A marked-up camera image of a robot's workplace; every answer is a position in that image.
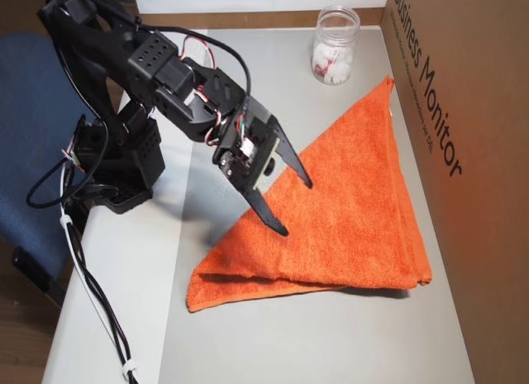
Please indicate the Business Monitor cardboard box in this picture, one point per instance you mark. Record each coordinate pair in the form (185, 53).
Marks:
(487, 194)

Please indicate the red white paper label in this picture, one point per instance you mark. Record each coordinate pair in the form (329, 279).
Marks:
(326, 66)

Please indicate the grey table mat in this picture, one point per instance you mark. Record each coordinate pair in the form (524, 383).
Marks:
(268, 338)

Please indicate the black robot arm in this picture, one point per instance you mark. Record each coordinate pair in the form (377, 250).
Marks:
(153, 58)

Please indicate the black chair frame part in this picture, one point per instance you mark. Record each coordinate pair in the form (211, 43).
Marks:
(33, 272)

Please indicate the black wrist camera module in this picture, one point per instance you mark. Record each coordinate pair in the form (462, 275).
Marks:
(268, 167)

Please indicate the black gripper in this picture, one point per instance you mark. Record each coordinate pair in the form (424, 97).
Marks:
(270, 146)

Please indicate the clear plastic jar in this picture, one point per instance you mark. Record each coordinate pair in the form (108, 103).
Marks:
(335, 27)

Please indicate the orange terry towel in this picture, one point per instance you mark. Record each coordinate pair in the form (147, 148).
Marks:
(351, 202)

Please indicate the blue office chair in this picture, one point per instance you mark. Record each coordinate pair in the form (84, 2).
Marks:
(25, 194)

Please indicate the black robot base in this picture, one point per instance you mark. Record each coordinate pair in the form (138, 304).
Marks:
(132, 165)

